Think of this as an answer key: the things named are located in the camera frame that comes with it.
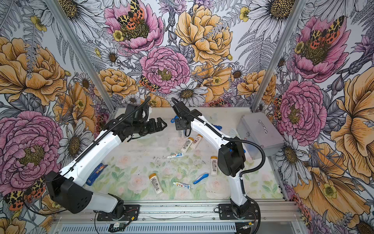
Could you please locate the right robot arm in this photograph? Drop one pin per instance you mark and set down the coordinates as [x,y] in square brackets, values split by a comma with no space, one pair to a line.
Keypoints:
[231,156]

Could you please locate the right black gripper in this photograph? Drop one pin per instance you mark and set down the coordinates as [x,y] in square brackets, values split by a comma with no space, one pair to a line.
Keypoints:
[177,126]

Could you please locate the blue white packet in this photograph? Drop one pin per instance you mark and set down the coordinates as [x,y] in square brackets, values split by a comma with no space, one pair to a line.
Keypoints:
[95,174]

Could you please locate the silver metal case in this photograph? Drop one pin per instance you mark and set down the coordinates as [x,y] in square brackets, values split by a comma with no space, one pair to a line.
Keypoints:
[257,128]

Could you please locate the white bottle near front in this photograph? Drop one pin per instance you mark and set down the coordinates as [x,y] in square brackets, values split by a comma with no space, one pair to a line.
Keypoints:
[155,183]

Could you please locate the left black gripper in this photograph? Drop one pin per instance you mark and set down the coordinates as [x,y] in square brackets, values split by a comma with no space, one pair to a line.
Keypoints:
[152,128]

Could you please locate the clear plastic cup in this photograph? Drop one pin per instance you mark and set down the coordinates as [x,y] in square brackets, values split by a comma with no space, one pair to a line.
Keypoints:
[182,133]

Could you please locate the toothpaste tube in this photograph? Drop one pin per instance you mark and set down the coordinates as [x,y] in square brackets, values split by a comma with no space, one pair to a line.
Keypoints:
[182,185]
[178,155]

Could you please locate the white bottle yellow cap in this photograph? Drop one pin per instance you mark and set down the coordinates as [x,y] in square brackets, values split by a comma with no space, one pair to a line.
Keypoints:
[196,141]
[213,165]
[187,144]

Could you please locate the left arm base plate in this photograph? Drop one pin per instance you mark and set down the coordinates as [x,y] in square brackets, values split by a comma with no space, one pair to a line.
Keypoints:
[126,213]

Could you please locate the blue toothbrush case right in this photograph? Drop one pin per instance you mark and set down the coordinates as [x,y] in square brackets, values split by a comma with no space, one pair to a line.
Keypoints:
[201,177]

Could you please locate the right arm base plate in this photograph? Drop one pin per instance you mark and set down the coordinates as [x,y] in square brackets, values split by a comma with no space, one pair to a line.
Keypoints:
[227,212]

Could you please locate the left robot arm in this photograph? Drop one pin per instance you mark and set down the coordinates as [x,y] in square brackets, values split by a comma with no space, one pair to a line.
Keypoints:
[66,187]

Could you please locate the blue lid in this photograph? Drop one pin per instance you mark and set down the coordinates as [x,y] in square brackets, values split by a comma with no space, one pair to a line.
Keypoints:
[174,119]
[218,127]

